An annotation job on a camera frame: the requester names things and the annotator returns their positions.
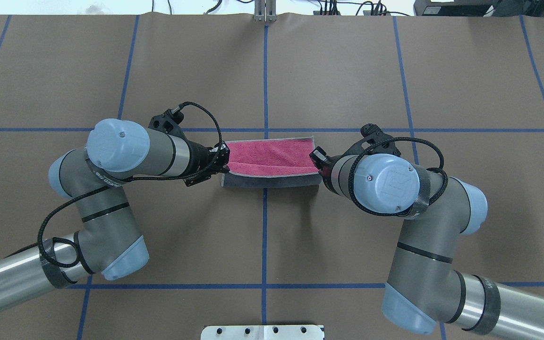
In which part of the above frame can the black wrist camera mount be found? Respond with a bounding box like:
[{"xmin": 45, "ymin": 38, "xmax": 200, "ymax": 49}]
[
  {"xmin": 148, "ymin": 106, "xmax": 186, "ymax": 139},
  {"xmin": 342, "ymin": 123, "xmax": 401, "ymax": 157}
]

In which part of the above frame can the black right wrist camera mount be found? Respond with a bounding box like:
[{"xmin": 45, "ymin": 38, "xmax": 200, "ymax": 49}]
[{"xmin": 342, "ymin": 123, "xmax": 401, "ymax": 157}]

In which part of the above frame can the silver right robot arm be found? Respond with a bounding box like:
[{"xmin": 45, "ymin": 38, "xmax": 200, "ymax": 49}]
[{"xmin": 310, "ymin": 148, "xmax": 544, "ymax": 340}]

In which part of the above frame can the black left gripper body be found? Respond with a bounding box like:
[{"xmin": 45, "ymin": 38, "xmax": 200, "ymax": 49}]
[{"xmin": 183, "ymin": 142, "xmax": 230, "ymax": 187}]

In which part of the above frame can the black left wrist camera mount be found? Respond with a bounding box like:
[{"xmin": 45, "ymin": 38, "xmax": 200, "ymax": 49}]
[{"xmin": 148, "ymin": 106, "xmax": 186, "ymax": 139}]

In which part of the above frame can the black box with white label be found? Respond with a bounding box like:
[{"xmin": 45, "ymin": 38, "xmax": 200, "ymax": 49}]
[{"xmin": 413, "ymin": 0, "xmax": 493, "ymax": 17}]

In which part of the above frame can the white pedestal column with base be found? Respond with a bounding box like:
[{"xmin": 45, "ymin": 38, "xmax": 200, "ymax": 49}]
[{"xmin": 200, "ymin": 324, "xmax": 326, "ymax": 340}]

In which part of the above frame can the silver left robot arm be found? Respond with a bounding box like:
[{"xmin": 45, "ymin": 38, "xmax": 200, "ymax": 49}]
[{"xmin": 0, "ymin": 118, "xmax": 230, "ymax": 312}]

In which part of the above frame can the aluminium frame post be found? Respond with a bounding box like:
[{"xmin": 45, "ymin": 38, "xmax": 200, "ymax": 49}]
[{"xmin": 253, "ymin": 0, "xmax": 278, "ymax": 24}]

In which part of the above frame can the pink and grey towel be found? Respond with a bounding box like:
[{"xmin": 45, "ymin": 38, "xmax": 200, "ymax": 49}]
[{"xmin": 221, "ymin": 137, "xmax": 322, "ymax": 189}]

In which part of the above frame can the black right camera cable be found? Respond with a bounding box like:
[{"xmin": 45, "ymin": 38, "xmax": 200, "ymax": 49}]
[{"xmin": 348, "ymin": 137, "xmax": 449, "ymax": 218}]

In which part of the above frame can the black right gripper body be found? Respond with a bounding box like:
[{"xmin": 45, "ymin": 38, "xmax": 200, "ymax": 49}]
[{"xmin": 309, "ymin": 146, "xmax": 336, "ymax": 187}]

